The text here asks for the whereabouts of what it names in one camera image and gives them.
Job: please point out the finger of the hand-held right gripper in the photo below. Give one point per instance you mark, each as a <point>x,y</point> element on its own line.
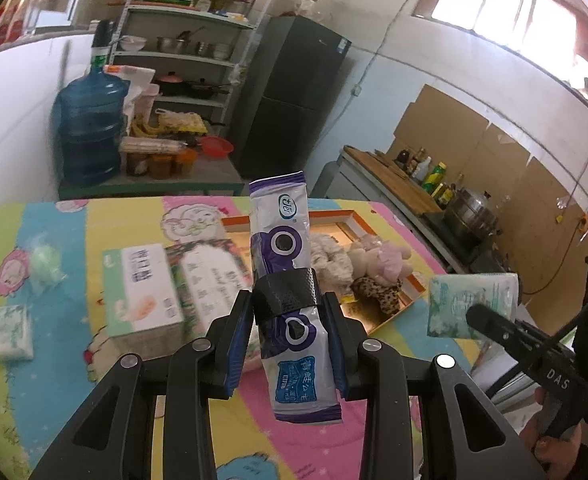
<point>494,325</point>

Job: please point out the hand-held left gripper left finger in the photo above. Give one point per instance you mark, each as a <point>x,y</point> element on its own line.
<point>236,342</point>

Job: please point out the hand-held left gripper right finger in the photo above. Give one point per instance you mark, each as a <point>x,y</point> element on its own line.
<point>336,345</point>

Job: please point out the green white tissue pack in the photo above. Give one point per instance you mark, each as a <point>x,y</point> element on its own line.
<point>6,332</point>
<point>454,305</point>

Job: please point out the black textured band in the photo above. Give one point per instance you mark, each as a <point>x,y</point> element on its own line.
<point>284,292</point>

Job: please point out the white fluffy plush toy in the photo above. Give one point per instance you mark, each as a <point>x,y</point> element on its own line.
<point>331,260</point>

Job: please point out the orange cardboard tray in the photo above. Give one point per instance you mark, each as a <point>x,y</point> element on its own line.
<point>374,234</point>

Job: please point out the purple white packet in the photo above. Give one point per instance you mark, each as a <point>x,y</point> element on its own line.
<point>281,220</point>

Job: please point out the person's right hand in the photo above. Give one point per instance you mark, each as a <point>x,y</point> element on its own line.
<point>544,445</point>

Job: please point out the leopard print plush toy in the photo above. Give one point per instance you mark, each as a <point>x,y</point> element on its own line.
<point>379,292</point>

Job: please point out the floral tissue box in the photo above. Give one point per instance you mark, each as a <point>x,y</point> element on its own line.
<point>204,280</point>

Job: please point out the white teddy bear purple dress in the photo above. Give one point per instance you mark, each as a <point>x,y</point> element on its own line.
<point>369,260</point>

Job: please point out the green tissue box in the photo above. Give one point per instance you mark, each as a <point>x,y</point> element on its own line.
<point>139,285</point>

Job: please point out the large steel steamer pot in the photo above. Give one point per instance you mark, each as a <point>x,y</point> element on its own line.
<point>471,212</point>

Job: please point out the green yellow bottle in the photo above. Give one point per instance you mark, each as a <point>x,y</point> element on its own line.
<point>435,180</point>

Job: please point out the white plastic bottle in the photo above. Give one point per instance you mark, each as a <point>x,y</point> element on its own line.
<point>422,171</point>

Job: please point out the low green platform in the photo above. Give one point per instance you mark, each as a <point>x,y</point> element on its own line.
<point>149,189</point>

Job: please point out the wooden top kitchen counter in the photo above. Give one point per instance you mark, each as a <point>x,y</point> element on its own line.
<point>379,170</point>

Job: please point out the amber glass jar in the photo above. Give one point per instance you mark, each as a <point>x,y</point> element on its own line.
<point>185,163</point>
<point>161,166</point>
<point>137,165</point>

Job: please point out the dark sauce bottle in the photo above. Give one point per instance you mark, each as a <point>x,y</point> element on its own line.
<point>402,159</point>

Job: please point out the cardboard sheets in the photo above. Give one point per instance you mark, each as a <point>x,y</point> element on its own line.
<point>474,135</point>

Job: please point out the red plastic bowl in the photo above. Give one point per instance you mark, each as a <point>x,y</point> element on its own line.
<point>217,146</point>

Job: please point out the green item in clear bag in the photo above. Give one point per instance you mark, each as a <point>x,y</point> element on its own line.
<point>46,260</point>

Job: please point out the clear noodle package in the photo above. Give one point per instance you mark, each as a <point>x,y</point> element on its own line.
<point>151,146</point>

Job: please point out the bunch of bananas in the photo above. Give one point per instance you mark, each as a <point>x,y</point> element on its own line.
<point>145,127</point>

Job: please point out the dark grey refrigerator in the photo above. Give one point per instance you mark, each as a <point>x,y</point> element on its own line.
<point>284,105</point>

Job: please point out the black wok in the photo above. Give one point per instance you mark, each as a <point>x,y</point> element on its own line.
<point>208,90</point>

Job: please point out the blue water jug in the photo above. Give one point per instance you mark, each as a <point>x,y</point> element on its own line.
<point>91,130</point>

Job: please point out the black cooking pot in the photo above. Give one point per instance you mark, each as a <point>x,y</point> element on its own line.
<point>171,85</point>

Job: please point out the steel cooking pot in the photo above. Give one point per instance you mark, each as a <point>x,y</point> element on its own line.
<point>172,43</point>

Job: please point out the window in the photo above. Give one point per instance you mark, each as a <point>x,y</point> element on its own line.
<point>504,10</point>

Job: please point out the white bowl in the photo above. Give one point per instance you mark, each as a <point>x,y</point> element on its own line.
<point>132,44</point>

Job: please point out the white metal shelf rack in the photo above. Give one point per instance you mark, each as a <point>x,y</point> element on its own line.
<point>189,14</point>

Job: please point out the black water pump dispenser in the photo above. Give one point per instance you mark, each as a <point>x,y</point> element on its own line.
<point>101,35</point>

